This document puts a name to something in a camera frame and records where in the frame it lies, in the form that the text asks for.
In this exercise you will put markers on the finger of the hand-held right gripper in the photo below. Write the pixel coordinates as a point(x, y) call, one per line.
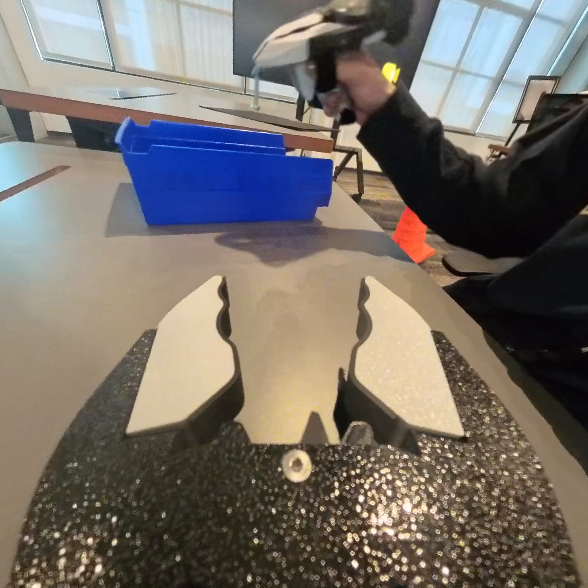
point(285, 34)
point(298, 57)

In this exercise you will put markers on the black mat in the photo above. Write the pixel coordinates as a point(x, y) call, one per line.
point(275, 120)

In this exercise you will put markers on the blue plastic bin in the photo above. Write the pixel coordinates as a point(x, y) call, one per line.
point(229, 193)

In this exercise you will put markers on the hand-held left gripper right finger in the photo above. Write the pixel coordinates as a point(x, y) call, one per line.
point(404, 367)

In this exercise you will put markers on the black chair armrest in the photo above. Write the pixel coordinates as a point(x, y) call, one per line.
point(482, 264)

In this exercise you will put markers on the orange traffic cone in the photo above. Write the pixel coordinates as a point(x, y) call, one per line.
point(411, 239)

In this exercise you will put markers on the window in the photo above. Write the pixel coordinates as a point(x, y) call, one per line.
point(138, 32)
point(496, 55)

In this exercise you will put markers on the silver bolt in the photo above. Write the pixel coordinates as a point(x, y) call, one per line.
point(256, 89)

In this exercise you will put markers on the printed sign on black easel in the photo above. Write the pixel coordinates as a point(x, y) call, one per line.
point(537, 99)

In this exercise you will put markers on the person's right hand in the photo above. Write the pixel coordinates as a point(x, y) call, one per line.
point(363, 92)

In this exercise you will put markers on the person's torso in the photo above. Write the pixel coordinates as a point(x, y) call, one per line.
point(542, 312)

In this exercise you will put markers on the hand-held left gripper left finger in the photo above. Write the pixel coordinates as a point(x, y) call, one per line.
point(183, 367)

